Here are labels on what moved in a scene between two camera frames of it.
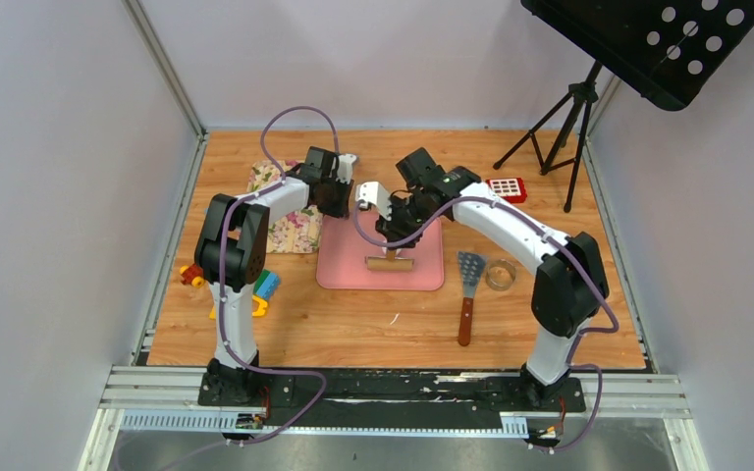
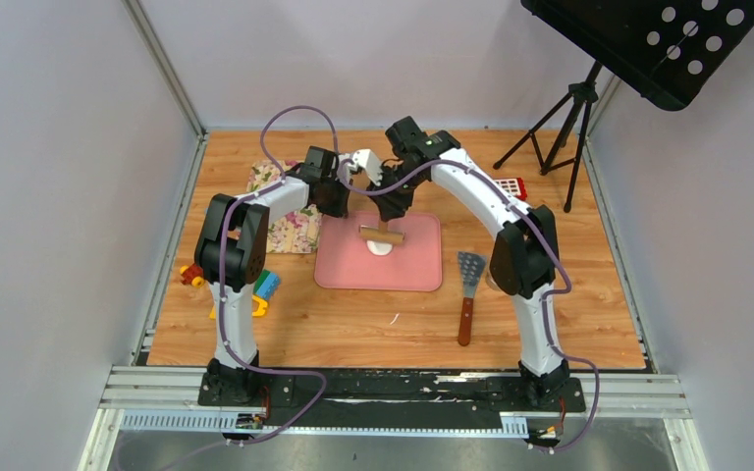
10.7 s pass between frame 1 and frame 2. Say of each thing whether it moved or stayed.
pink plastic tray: stayed
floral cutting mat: stayed
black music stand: stayed
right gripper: moved
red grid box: stayed
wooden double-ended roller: moved
